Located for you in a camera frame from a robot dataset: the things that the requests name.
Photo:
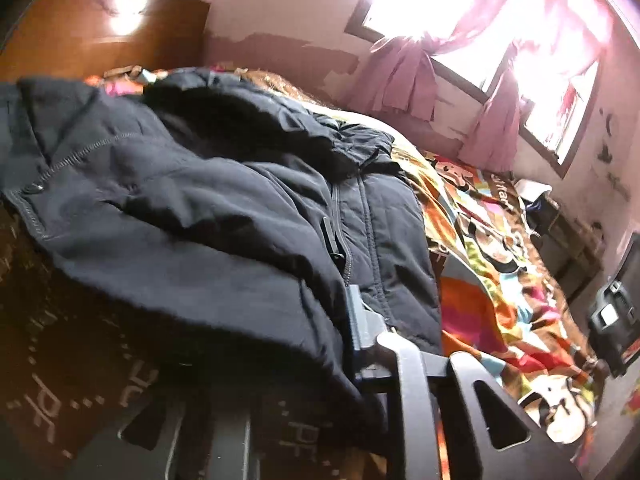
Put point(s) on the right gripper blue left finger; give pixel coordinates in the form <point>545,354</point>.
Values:
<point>170,434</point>

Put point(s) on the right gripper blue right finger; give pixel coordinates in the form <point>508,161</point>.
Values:
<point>446,416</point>

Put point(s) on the dark navy padded jacket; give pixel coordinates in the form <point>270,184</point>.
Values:
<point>205,221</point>

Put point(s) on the colourful cartoon bed cover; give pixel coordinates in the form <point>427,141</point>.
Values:
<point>496,302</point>

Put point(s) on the black device on floor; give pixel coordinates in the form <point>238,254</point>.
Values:
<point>613,320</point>

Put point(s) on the dark bedside cabinet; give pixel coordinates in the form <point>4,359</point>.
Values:
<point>563,243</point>

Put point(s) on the pink curtain right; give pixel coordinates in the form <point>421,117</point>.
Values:
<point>493,141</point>

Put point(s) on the pink curtain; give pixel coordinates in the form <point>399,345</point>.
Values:
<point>398,76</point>
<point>493,141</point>

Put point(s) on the pink curtain left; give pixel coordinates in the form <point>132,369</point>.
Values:
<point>398,76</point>

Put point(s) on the brown wooden headboard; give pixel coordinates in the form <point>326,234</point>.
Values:
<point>79,38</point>

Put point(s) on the bright window with dark frame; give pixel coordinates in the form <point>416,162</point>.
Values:
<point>561,45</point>

